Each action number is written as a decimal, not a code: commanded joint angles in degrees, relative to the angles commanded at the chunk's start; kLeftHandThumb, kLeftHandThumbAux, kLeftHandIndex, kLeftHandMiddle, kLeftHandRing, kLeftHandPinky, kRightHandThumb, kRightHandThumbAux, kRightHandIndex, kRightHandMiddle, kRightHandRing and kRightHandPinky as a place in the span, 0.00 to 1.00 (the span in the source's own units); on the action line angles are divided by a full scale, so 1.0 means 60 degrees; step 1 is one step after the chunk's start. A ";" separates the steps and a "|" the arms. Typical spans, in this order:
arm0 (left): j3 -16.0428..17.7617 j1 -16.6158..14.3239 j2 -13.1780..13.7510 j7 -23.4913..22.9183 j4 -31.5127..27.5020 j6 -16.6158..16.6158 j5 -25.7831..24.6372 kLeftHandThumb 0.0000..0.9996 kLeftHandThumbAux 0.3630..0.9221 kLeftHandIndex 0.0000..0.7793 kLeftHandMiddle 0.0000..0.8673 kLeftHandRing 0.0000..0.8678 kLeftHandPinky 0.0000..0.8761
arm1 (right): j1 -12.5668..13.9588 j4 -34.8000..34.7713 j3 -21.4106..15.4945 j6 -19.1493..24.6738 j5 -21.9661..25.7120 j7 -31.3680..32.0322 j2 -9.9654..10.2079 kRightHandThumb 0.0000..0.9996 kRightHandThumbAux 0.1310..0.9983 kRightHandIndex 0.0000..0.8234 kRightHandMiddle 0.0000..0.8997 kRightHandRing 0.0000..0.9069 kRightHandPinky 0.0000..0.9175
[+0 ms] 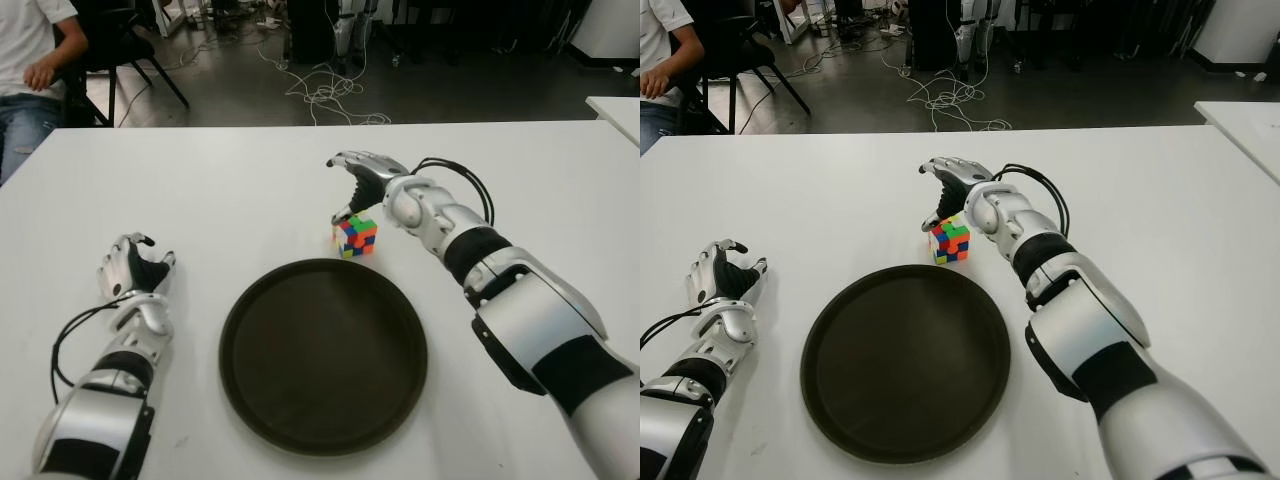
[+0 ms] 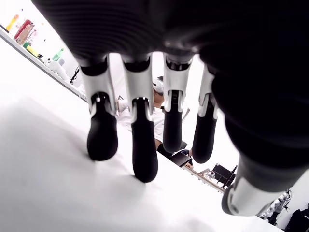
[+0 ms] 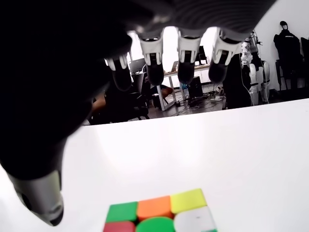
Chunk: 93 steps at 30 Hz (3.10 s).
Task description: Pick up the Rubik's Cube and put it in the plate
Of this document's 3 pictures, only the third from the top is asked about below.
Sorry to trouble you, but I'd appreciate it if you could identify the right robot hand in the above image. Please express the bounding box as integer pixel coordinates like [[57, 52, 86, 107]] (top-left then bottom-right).
[[0, 0, 278, 227]]

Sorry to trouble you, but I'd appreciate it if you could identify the white humanoid robot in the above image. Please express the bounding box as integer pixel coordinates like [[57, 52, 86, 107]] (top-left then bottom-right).
[[240, 30, 271, 106]]

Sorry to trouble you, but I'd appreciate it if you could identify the black chair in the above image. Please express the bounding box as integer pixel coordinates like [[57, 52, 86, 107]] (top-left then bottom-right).
[[91, 70, 150, 124]]

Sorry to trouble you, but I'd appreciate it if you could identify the multicoloured Rubik's cube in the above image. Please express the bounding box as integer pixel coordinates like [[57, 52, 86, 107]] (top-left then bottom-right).
[[103, 188, 218, 232]]

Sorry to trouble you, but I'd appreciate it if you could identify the grey laptop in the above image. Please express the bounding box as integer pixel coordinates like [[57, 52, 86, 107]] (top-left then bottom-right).
[[129, 58, 145, 73]]

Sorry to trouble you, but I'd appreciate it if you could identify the black computer tower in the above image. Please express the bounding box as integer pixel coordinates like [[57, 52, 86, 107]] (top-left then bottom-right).
[[187, 77, 203, 99]]

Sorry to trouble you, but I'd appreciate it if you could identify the black jacket on mannequin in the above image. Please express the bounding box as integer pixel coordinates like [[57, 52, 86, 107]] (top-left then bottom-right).
[[273, 21, 305, 92]]

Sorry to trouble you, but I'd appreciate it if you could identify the black cabinet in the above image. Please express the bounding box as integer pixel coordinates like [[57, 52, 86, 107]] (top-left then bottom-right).
[[222, 58, 252, 109]]

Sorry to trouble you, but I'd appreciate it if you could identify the white frame desk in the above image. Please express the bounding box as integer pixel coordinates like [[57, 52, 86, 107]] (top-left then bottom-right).
[[149, 64, 218, 112]]

